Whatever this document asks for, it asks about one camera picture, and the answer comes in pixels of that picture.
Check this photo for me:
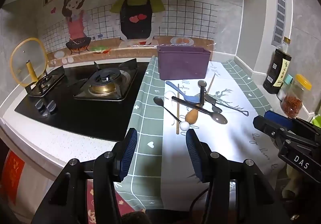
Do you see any black glass gas hob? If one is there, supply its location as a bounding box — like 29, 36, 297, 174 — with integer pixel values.
14, 58, 151, 142

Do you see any thin black shovel-tipped tool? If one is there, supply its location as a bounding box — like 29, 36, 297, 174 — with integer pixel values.
221, 102, 249, 117

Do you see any red paper poster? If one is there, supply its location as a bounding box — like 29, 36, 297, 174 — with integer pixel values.
0, 150, 25, 206

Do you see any wooden spoon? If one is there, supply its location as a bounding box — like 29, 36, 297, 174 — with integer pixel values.
185, 107, 201, 124

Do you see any black cable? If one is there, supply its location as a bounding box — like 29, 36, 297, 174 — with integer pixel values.
189, 187, 209, 213

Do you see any small teal-capped bottle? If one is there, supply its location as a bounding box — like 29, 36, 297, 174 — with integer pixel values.
277, 75, 294, 101

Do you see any purple plastic utensil container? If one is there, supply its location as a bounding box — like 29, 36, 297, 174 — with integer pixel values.
157, 46, 211, 80

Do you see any green plastic object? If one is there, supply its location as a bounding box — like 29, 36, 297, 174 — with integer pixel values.
310, 114, 321, 128

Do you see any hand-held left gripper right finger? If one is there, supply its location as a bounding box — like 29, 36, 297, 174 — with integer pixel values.
186, 129, 289, 224

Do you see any wooden chopstick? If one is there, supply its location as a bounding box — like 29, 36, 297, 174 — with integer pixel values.
206, 75, 216, 94
176, 84, 180, 135

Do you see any white vent grille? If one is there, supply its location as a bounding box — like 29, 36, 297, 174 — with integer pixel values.
271, 0, 288, 47

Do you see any yellow-rimmed glass pot lid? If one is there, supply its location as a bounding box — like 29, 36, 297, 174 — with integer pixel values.
10, 38, 48, 88

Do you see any cartoon wall sticker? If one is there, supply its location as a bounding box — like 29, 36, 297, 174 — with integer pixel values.
38, 0, 244, 66

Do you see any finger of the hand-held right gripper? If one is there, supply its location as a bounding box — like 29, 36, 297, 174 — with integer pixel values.
264, 110, 295, 129
253, 115, 291, 144

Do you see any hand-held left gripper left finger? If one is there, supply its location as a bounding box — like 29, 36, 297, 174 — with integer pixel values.
31, 128, 139, 224

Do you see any small gas burner with grate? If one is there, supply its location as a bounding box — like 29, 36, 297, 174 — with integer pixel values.
27, 66, 66, 98

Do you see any grey-brown long spoon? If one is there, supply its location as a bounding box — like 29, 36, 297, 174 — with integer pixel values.
172, 97, 228, 125

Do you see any yellow-lidded chili jar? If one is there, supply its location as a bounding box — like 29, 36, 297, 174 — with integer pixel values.
280, 74, 312, 118

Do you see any black long-handled spoon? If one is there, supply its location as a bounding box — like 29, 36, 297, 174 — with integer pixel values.
153, 96, 182, 124

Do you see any metal hob knob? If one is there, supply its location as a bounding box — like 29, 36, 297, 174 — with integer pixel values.
35, 100, 48, 115
45, 100, 58, 115

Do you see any blue plastic spoon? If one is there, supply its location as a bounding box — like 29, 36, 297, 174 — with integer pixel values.
166, 81, 201, 104

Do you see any white round-headed utensil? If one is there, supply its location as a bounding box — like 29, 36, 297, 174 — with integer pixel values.
171, 121, 191, 131

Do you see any red patterned mat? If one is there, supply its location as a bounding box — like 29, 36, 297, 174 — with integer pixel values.
86, 181, 146, 224

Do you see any large gas burner with grate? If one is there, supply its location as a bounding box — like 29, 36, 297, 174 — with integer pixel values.
73, 61, 138, 101

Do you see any green and white tablecloth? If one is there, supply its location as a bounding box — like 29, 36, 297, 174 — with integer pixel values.
112, 55, 284, 211

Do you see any dark soy sauce bottle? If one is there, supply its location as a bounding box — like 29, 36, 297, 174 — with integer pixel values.
262, 36, 292, 94

